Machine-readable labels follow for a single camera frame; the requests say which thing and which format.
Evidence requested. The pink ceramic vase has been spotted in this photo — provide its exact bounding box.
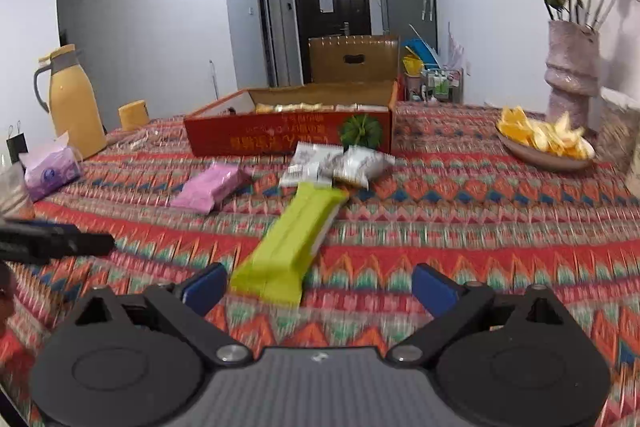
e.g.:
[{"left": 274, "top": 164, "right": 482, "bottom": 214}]
[{"left": 544, "top": 20, "right": 600, "bottom": 128}]

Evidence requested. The bowl of orange peels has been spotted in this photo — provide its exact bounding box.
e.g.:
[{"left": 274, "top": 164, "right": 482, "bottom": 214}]
[{"left": 496, "top": 106, "right": 596, "bottom": 172}]

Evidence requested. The clear plastic cup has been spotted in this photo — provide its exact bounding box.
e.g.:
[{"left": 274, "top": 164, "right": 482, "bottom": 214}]
[{"left": 0, "top": 164, "right": 35, "bottom": 220}]

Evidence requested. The purple tissue pack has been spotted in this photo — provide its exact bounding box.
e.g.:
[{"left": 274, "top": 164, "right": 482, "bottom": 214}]
[{"left": 18, "top": 132, "right": 81, "bottom": 202}]

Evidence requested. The black paper bag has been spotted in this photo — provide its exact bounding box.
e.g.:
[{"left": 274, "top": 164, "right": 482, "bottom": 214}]
[{"left": 6, "top": 120, "right": 28, "bottom": 164}]

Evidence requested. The yellow thermos jug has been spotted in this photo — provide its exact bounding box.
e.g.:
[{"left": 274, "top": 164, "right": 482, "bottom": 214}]
[{"left": 34, "top": 44, "right": 107, "bottom": 159}]

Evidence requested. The dark entrance door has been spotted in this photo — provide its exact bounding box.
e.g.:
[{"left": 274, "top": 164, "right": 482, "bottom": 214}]
[{"left": 295, "top": 0, "right": 371, "bottom": 83}]

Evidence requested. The red cardboard snack box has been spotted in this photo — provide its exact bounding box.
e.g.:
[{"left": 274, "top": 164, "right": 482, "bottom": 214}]
[{"left": 183, "top": 80, "right": 399, "bottom": 157}]

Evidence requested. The white silver snack packet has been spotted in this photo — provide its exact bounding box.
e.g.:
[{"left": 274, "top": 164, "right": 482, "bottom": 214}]
[{"left": 279, "top": 142, "right": 343, "bottom": 188}]

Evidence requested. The person's left hand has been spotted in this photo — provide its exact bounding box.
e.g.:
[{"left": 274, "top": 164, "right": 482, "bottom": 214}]
[{"left": 0, "top": 262, "right": 16, "bottom": 336}]

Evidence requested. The storage rack with bottles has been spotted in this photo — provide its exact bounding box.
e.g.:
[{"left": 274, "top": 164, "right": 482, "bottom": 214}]
[{"left": 400, "top": 38, "right": 463, "bottom": 104}]

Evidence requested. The small yellow cup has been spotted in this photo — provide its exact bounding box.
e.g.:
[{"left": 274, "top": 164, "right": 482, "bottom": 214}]
[{"left": 118, "top": 100, "right": 150, "bottom": 131}]

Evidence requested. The brown cardboard carton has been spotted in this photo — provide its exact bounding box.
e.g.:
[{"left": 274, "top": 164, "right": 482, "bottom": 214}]
[{"left": 308, "top": 36, "right": 400, "bottom": 83}]

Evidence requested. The white grey snack packet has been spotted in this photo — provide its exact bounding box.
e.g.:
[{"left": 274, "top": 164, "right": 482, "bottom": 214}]
[{"left": 329, "top": 145, "right": 396, "bottom": 188}]

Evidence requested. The pink snack packet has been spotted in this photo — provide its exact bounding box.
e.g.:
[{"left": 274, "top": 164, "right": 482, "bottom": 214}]
[{"left": 170, "top": 162, "right": 252, "bottom": 215}]

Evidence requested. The large yellow-green snack pack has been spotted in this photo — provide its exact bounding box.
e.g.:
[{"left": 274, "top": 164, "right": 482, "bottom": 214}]
[{"left": 230, "top": 183, "right": 349, "bottom": 307}]

